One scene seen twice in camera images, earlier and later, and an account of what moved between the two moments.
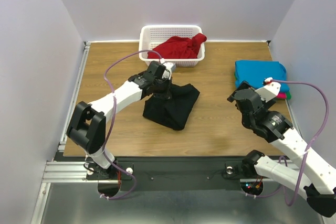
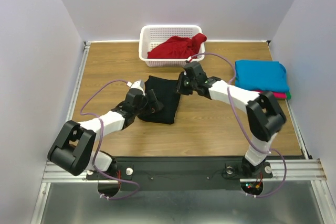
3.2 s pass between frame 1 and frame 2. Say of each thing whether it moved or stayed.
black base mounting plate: stayed
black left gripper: moved
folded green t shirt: stayed
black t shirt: moved
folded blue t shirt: stayed
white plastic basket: stayed
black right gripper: moved
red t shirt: stayed
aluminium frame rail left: stayed
